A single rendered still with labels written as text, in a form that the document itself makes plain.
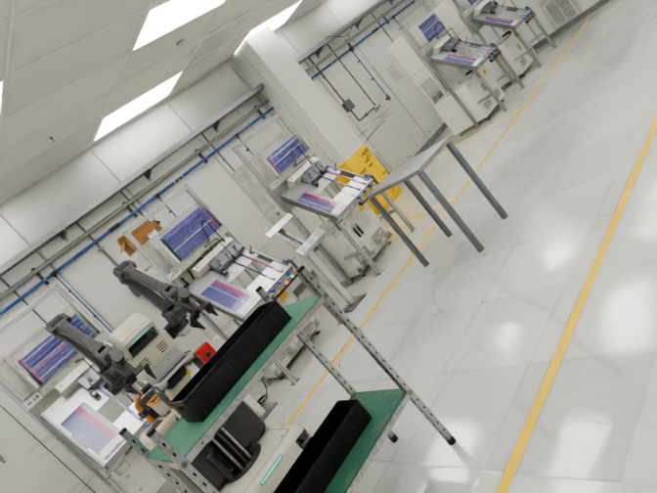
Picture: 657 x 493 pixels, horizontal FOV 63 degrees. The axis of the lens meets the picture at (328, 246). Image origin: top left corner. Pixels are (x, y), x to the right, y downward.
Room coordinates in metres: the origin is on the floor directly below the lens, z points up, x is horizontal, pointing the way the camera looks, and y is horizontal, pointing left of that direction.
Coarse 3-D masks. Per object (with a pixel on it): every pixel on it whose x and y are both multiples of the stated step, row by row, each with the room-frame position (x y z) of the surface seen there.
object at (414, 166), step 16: (448, 144) 4.04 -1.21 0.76; (416, 160) 4.16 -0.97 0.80; (464, 160) 4.04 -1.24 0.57; (400, 176) 4.11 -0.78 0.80; (416, 192) 4.61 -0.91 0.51; (432, 192) 3.85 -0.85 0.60; (384, 208) 4.42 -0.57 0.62; (432, 208) 4.62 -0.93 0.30; (448, 208) 3.83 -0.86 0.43; (496, 208) 4.05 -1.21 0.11; (464, 224) 3.84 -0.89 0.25; (416, 256) 4.43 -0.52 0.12
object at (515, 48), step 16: (448, 0) 8.62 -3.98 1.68; (464, 0) 8.51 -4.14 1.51; (480, 0) 8.61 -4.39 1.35; (448, 16) 8.71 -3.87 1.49; (464, 16) 8.49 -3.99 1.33; (480, 16) 8.54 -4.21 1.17; (496, 16) 8.47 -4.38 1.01; (512, 16) 8.41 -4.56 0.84; (528, 16) 8.34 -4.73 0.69; (448, 32) 8.85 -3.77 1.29; (464, 32) 8.66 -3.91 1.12; (496, 32) 8.99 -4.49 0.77; (512, 32) 8.64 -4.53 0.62; (544, 32) 8.52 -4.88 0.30; (512, 48) 8.43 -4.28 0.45; (528, 48) 8.07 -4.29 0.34; (496, 64) 8.56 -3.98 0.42; (512, 64) 8.38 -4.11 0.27; (528, 64) 8.50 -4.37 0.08; (512, 80) 8.47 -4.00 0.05
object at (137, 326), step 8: (128, 320) 2.85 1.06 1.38; (136, 320) 2.84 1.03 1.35; (144, 320) 2.83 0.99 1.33; (120, 328) 2.82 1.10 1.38; (128, 328) 2.80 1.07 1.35; (136, 328) 2.80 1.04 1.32; (144, 328) 2.79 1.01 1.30; (152, 328) 2.84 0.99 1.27; (112, 336) 2.78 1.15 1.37; (120, 336) 2.76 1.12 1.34; (128, 336) 2.76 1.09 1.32; (136, 336) 2.76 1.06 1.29; (144, 336) 2.81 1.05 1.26; (152, 336) 2.85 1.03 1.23; (112, 344) 2.79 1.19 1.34; (120, 344) 2.73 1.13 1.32; (128, 344) 2.73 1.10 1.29; (136, 344) 2.77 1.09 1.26; (144, 344) 2.82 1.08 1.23; (128, 352) 2.74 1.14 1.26; (136, 352) 2.79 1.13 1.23
